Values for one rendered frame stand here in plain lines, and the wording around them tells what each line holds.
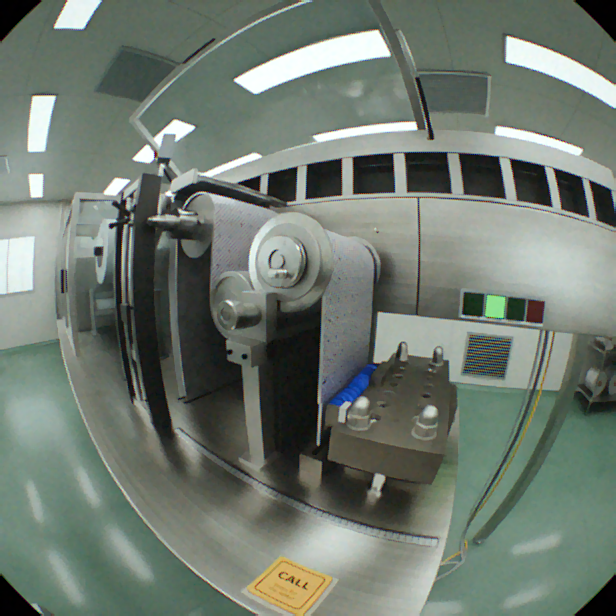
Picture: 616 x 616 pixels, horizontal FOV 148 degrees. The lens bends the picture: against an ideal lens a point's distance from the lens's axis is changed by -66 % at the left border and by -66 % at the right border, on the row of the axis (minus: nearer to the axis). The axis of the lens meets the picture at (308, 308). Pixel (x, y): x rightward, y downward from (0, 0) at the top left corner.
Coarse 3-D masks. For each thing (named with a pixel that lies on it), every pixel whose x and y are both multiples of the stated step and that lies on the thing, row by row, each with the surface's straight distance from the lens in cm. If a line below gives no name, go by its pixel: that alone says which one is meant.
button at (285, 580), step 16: (288, 560) 34; (272, 576) 33; (288, 576) 33; (304, 576) 33; (320, 576) 33; (256, 592) 32; (272, 592) 32; (288, 592) 32; (304, 592) 32; (320, 592) 32; (288, 608) 32; (304, 608) 32
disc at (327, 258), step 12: (276, 216) 39; (288, 216) 38; (300, 216) 37; (264, 228) 40; (312, 228) 35; (324, 240) 34; (252, 252) 41; (324, 252) 34; (252, 264) 41; (324, 264) 34; (252, 276) 41; (324, 276) 34; (312, 288) 35; (324, 288) 34; (300, 300) 36; (312, 300) 35; (288, 312) 37
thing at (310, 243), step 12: (276, 228) 38; (288, 228) 37; (300, 228) 36; (264, 240) 39; (300, 240) 36; (312, 240) 35; (312, 252) 34; (312, 264) 34; (312, 276) 34; (264, 288) 39; (276, 288) 38; (288, 288) 36; (300, 288) 35; (288, 300) 36
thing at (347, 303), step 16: (336, 288) 38; (352, 288) 44; (368, 288) 53; (336, 304) 38; (352, 304) 44; (368, 304) 54; (336, 320) 39; (352, 320) 45; (368, 320) 55; (336, 336) 39; (352, 336) 46; (368, 336) 57; (320, 352) 36; (336, 352) 40; (352, 352) 48; (320, 368) 37; (336, 368) 42; (352, 368) 50; (320, 384) 38; (336, 384) 44; (320, 400) 39
